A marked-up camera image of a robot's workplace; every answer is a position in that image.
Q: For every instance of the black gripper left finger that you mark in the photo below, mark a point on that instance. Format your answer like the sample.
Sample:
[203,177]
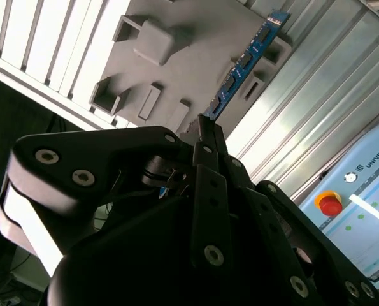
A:
[61,162]

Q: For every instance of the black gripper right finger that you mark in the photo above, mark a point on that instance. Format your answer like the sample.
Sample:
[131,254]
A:
[270,228]

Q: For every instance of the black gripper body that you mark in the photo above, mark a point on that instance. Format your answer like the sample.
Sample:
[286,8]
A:
[128,271]

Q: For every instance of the blue RAM stick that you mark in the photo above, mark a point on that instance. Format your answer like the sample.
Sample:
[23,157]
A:
[246,65]

